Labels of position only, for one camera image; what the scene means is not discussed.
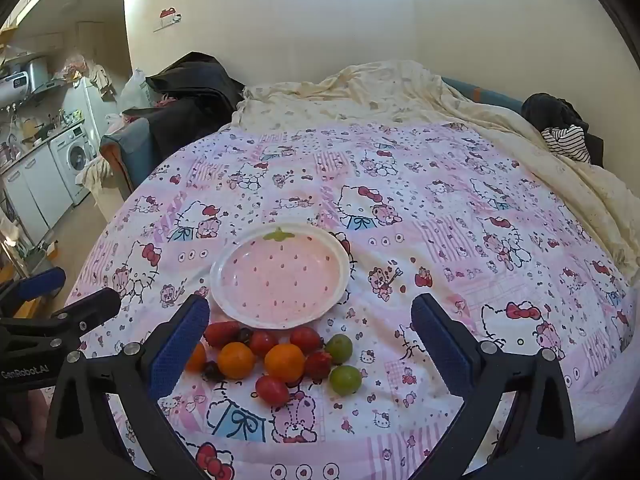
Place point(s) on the pink strawberry-pattern plate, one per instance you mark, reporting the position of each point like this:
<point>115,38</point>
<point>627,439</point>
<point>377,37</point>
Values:
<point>280,280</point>

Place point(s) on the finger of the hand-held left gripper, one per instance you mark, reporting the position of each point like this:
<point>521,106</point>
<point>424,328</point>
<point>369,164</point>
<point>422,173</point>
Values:
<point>37,285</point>
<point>92,305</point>

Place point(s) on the beige cloth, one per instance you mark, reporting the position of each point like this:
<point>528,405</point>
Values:
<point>95,170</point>

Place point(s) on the white water heater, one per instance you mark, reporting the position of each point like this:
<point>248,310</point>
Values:
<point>20,82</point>

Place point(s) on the white plastic bag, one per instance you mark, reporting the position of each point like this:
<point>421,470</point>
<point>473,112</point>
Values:
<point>134,87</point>

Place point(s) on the red cherry tomato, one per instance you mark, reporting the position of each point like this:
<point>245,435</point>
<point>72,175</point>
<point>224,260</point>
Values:
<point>305,338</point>
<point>262,342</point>
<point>271,390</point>

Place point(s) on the person's left hand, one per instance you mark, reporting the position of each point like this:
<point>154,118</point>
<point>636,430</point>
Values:
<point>40,400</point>

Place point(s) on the blue headboard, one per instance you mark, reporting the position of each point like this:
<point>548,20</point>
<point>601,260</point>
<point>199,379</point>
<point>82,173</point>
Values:
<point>500,97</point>

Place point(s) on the black-white striped garment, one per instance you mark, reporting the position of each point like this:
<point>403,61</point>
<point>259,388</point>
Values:
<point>567,140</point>

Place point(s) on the small orange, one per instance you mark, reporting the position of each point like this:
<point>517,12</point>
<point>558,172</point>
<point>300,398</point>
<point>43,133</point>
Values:
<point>236,360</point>
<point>196,357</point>
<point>284,362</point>

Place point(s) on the dark purple grape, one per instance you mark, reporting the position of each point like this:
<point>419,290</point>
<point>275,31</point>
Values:
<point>245,335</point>
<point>212,371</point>

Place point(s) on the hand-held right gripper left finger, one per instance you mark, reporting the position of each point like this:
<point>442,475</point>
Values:
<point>180,345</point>

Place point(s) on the blue sofa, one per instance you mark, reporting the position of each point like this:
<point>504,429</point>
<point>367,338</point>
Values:
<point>132,150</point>

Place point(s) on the small wall shelf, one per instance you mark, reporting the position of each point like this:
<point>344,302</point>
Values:
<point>168,13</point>

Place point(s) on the cream duvet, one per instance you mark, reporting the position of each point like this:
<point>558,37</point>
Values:
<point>400,90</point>

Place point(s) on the red strawberry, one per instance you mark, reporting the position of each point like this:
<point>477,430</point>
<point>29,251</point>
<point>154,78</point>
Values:
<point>222,332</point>
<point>317,364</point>

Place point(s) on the pink cartoon-cat printed blanket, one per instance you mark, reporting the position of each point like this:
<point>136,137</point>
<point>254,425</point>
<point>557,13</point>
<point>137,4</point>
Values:
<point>400,260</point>

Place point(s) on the green grape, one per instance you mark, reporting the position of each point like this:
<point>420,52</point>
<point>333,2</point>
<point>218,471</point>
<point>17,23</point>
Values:
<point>339,348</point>
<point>345,379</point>

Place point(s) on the white kitchen cabinet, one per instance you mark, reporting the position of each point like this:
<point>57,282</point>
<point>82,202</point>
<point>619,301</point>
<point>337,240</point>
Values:
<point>35,185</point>

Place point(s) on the white washing machine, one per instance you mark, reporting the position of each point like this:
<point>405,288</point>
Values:
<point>75,157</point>

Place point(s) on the black clothing pile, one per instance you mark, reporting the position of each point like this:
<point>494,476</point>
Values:
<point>550,107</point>

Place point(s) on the white fridge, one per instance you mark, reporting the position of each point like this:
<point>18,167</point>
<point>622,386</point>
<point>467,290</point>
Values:
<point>90,105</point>

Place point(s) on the black jacket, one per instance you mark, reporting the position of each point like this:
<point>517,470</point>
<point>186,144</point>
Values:
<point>195,80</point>

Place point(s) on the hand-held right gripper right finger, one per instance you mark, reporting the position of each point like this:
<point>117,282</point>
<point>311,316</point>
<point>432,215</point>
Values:
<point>445,347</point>

